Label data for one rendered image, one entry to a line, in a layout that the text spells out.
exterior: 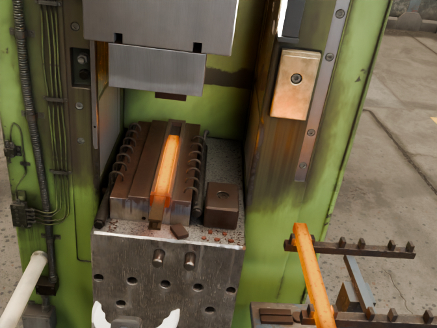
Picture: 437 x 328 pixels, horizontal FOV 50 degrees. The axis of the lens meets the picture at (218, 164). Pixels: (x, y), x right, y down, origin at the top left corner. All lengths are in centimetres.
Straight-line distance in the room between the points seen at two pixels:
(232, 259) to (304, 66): 50
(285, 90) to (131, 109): 62
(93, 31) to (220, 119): 69
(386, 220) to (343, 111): 191
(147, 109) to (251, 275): 63
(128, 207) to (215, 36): 48
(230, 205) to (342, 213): 187
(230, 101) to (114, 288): 68
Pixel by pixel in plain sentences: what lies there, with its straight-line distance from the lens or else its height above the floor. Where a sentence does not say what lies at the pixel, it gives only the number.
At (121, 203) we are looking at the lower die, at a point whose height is 96.
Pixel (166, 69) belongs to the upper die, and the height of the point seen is 132.
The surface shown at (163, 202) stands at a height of 101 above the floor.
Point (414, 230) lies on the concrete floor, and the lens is 309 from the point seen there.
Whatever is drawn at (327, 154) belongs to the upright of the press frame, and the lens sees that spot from 128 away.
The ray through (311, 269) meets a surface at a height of 99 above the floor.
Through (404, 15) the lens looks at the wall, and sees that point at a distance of 779.
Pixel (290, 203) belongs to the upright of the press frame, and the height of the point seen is 92.
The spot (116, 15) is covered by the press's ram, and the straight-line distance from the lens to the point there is 99.
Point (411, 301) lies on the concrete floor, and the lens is 260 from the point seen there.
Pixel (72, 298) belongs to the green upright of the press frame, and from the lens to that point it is 167.
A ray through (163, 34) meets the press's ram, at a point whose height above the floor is 140.
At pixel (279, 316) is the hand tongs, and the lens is 128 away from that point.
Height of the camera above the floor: 168
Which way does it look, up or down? 31 degrees down
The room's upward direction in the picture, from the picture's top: 8 degrees clockwise
